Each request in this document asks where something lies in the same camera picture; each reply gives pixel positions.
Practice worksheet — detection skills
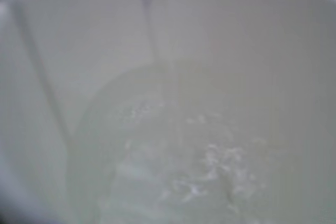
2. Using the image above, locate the white paper cup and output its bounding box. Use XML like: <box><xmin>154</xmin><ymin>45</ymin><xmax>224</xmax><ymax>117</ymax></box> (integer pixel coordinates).
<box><xmin>1</xmin><ymin>0</ymin><xmax>335</xmax><ymax>223</ymax></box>

